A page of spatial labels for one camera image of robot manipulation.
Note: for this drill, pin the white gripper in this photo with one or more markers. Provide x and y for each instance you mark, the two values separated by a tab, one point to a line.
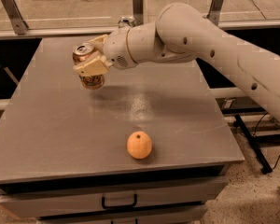
116	49

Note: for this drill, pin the orange LaCroix can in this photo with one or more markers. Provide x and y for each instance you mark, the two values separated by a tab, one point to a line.
81	53

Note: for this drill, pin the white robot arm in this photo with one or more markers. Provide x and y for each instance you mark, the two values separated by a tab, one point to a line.
182	34

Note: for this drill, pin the orange fruit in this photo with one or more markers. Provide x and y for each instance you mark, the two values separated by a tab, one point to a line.
139	145

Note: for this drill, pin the grey upper drawer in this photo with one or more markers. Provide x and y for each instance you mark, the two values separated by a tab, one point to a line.
78	201

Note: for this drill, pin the grey drawer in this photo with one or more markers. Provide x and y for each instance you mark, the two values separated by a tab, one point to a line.
165	215
78	201

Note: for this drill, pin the grey lower drawer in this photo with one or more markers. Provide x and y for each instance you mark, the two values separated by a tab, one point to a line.
165	215

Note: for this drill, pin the black metal floor bar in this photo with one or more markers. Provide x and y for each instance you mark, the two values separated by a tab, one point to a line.
266	168

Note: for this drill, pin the metal railing bracket middle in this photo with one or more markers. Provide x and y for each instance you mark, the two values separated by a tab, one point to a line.
138	11

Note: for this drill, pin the metal railing bracket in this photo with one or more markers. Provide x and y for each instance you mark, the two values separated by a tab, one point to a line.
214	11
138	11
19	25

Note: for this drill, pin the white horizontal rail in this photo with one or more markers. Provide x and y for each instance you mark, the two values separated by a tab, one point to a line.
62	32

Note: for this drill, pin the metal railing bracket left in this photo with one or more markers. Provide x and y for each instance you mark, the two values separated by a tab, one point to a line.
19	25

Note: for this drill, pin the metal railing bracket right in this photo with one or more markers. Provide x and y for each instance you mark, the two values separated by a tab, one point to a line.
214	11

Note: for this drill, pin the black upper drawer handle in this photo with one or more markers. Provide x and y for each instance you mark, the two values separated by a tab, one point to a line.
119	203

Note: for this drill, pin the black drawer handle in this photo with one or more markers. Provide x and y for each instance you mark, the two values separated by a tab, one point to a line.
119	203
124	221

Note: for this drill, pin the black lower drawer handle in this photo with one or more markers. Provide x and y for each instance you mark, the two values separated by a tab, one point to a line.
124	221

